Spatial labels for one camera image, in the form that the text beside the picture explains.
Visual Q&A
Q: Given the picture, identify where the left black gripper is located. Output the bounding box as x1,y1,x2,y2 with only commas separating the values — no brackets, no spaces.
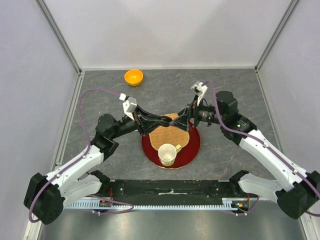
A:
110,104,165,140

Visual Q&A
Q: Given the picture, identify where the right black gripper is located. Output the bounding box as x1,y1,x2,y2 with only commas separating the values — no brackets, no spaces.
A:
169,93,226,132

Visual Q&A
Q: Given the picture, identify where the black earbud charging case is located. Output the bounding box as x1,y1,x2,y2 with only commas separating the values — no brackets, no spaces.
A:
164,118,172,127

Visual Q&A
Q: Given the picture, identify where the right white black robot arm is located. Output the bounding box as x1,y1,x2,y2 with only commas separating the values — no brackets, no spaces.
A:
170,91,320,219

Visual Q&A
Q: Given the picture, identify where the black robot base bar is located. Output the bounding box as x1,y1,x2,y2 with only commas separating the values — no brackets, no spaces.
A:
98,179,247,199

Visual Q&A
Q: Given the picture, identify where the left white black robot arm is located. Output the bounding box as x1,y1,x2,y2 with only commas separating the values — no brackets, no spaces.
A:
23,106,172,225

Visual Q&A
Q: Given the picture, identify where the woven bamboo tray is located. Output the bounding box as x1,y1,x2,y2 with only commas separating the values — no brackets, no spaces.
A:
149,126,190,151

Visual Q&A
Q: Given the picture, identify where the red round plate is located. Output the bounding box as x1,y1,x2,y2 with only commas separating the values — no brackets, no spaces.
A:
141,121,201,169

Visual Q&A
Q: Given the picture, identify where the cream mug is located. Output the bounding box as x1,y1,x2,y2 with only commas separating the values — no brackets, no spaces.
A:
157,143,182,167

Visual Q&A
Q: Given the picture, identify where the orange bowl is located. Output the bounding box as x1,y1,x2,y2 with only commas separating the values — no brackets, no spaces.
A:
124,69,144,87

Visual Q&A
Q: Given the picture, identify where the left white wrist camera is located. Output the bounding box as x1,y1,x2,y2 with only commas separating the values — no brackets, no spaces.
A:
119,93,138,121

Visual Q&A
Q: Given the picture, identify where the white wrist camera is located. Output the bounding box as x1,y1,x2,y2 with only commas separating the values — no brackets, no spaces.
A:
191,81,208,106
119,93,138,121

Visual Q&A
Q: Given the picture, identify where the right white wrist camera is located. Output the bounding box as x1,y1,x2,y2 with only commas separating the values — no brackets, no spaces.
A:
191,81,208,106

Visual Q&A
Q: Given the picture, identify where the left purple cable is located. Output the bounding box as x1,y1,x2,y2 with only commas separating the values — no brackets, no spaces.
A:
28,88,135,223

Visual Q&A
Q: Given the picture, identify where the white slotted cable duct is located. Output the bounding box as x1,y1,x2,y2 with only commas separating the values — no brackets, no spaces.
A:
66,197,238,211

